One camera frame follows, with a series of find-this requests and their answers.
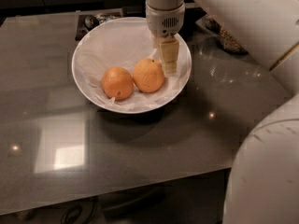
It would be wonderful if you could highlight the orange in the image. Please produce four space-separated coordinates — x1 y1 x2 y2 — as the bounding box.
133 58 164 93
101 66 134 101

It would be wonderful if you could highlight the black tray with items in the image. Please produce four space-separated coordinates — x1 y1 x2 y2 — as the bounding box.
75 12 122 41

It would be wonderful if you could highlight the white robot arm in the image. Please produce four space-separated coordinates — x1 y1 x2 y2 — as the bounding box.
146 0 299 224

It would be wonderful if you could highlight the black floor cable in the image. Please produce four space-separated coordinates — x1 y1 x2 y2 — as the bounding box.
59 199 98 224

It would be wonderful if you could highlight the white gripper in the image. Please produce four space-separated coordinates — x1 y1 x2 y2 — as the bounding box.
146 4 185 75

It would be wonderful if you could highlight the glass cereal jar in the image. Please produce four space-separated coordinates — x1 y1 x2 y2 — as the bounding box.
204 15 248 54

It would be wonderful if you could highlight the white bowl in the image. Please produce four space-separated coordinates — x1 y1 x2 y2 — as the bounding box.
71 16 192 115

